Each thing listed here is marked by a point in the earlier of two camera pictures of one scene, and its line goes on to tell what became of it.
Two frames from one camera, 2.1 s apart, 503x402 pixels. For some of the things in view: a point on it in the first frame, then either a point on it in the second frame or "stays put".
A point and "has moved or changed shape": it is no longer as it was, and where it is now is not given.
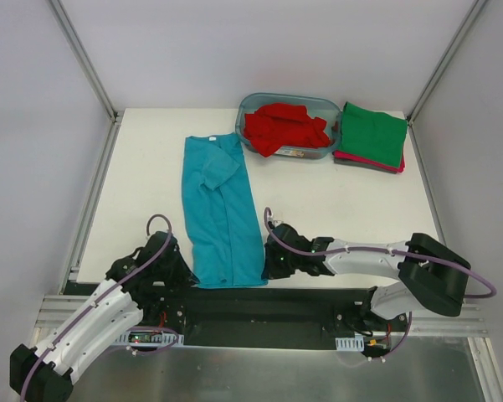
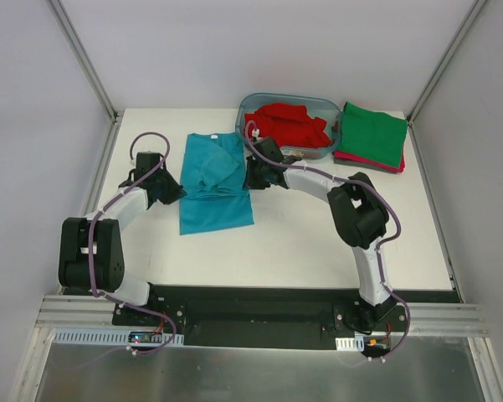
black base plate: (229, 316) stays put
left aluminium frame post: (84, 59) stays put
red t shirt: (275, 125) stays put
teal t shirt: (222, 219) has moved or changed shape
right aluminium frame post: (445, 59) stays put
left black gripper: (177, 268) -> (170, 188)
